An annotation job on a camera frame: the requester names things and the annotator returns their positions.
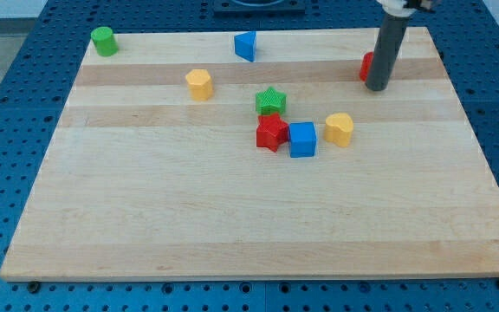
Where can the red star block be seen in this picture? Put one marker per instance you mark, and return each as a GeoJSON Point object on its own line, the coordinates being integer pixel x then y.
{"type": "Point", "coordinates": [271, 132]}

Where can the red block behind rod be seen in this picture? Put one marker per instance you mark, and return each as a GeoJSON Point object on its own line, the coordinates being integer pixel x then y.
{"type": "Point", "coordinates": [365, 65]}

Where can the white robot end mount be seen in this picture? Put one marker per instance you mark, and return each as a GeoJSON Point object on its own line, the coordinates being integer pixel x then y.
{"type": "Point", "coordinates": [406, 8]}

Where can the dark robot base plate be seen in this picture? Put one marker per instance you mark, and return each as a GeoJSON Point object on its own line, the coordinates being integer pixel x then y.
{"type": "Point", "coordinates": [257, 7]}

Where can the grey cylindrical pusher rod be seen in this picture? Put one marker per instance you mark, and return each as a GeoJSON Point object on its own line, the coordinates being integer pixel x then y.
{"type": "Point", "coordinates": [386, 50]}

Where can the green star block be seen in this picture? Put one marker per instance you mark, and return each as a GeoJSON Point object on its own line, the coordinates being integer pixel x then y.
{"type": "Point", "coordinates": [270, 101]}

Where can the green cylinder block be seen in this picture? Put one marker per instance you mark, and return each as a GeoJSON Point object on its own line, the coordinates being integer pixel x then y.
{"type": "Point", "coordinates": [104, 41]}

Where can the blue triangle block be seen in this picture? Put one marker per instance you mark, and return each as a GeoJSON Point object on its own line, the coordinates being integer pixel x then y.
{"type": "Point", "coordinates": [245, 45]}

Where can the yellow heart block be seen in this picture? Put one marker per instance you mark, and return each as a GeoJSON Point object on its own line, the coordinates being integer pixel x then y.
{"type": "Point", "coordinates": [338, 129]}

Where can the wooden board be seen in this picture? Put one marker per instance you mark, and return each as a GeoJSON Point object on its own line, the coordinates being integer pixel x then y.
{"type": "Point", "coordinates": [142, 183]}

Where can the yellow hexagon block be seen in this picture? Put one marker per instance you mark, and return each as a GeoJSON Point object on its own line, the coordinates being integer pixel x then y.
{"type": "Point", "coordinates": [200, 84]}

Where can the blue cube block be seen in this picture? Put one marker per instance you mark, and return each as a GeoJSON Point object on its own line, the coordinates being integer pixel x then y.
{"type": "Point", "coordinates": [302, 139]}

